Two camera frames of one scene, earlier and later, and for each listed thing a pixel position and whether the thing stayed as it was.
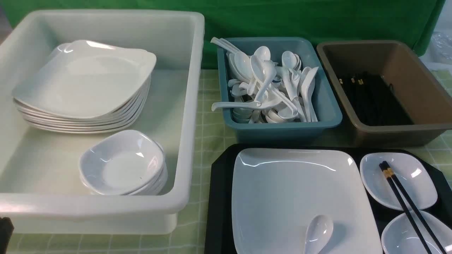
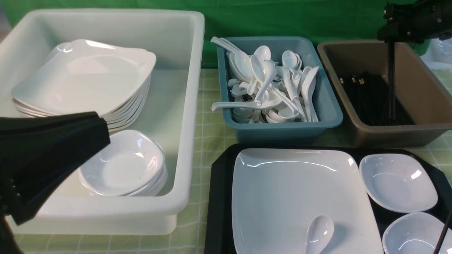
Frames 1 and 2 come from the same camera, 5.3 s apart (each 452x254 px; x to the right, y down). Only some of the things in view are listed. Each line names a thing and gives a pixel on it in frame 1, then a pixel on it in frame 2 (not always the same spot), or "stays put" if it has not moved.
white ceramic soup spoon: [319, 231] stays put
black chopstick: [387, 174] → [390, 80]
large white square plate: [276, 192] stays put
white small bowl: [413, 173] stays put
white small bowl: [398, 236] stays put
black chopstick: [390, 171] → [392, 81]
